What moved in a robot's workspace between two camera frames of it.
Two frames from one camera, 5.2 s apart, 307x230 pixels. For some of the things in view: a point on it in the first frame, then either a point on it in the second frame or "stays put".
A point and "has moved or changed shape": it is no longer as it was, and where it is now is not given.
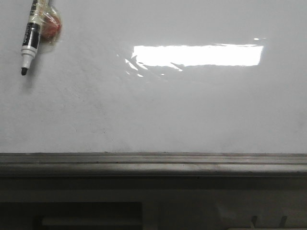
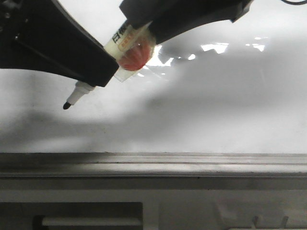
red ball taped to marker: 50,25 has moved or changed shape
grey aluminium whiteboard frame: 153,164 stays put
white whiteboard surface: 159,76 stays put
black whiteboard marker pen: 31,36 has moved or changed shape
